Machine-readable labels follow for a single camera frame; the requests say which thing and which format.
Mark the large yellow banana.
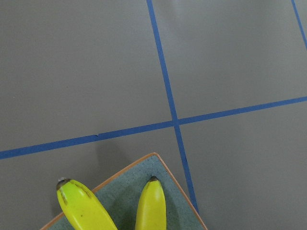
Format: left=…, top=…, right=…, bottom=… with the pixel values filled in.
left=135, top=176, right=167, bottom=230

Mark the grey square plate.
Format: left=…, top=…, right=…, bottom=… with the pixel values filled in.
left=39, top=152, right=208, bottom=230

